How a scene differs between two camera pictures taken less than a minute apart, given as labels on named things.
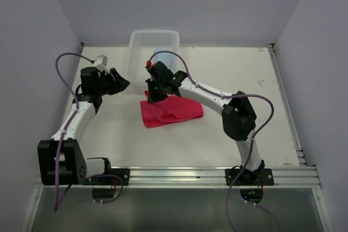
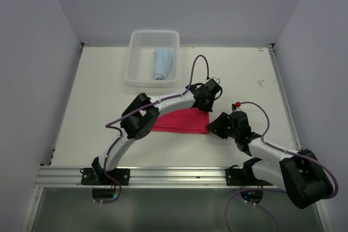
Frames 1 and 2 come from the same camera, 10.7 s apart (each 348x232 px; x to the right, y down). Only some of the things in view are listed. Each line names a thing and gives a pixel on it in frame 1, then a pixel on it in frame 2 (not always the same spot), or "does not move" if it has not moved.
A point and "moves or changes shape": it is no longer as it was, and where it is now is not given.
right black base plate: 261,177 does not move
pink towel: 165,111 moves or changes shape
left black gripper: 118,85 → 207,109
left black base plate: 123,174 does not move
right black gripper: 153,97 → 216,126
